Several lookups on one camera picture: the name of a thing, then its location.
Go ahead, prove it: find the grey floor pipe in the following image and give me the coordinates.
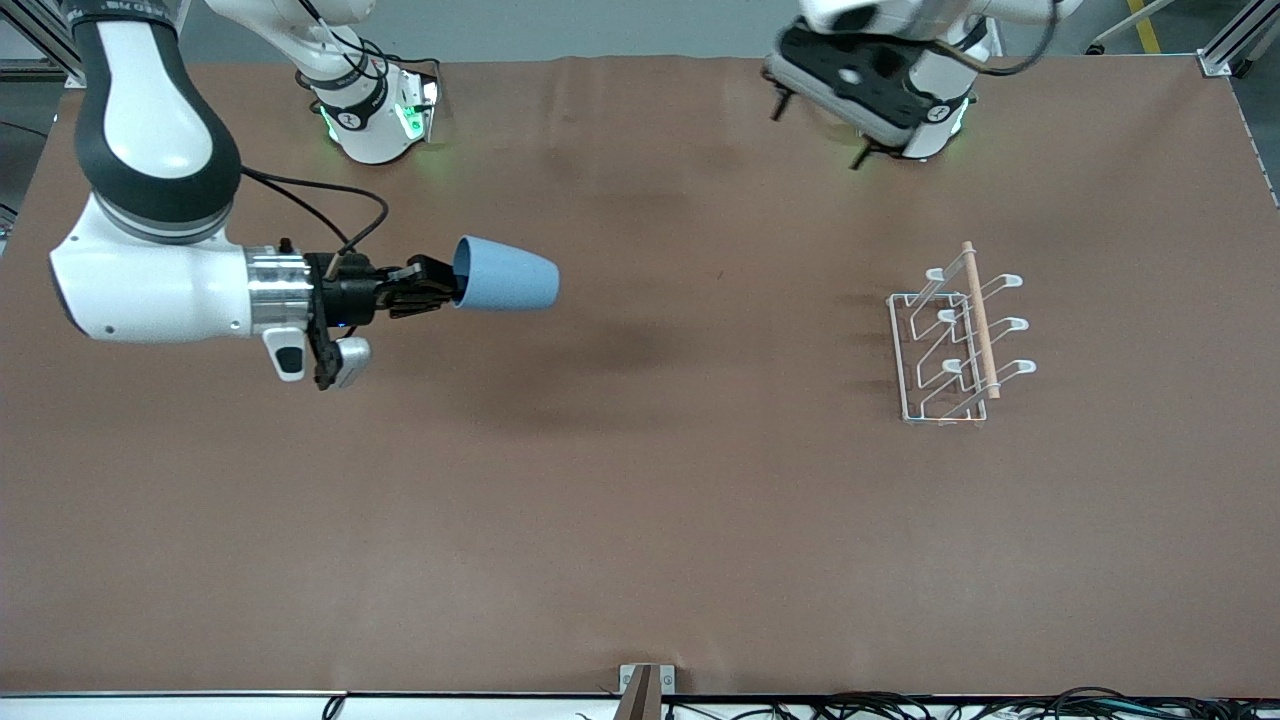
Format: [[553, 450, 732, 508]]
[[1085, 0, 1178, 56]]

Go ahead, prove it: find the aluminium frame profile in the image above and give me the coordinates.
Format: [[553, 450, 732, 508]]
[[1197, 0, 1280, 78], [0, 0, 91, 89]]

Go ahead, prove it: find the black cable bundle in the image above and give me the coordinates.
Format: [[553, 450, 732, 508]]
[[660, 685, 1280, 720]]

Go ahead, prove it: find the blue plastic cup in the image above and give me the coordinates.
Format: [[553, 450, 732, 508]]
[[452, 236, 561, 312]]

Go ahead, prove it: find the brown table cover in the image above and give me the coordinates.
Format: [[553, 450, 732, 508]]
[[0, 52, 1280, 698]]

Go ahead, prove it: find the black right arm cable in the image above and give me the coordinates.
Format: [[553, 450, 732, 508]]
[[240, 166, 390, 257]]

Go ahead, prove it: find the white wire cup rack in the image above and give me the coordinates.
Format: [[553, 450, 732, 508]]
[[886, 240, 1038, 428]]

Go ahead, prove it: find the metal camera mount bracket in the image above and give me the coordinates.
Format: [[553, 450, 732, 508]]
[[616, 663, 677, 720]]

